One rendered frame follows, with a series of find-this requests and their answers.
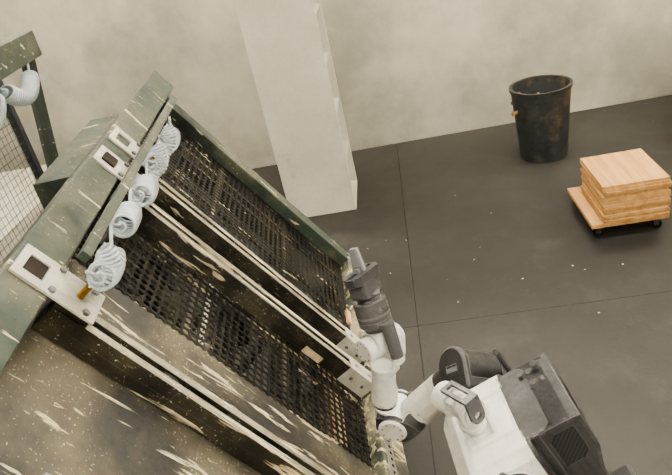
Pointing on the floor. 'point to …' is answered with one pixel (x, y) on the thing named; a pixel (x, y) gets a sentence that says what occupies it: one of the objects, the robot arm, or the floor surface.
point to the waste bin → (542, 116)
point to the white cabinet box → (297, 87)
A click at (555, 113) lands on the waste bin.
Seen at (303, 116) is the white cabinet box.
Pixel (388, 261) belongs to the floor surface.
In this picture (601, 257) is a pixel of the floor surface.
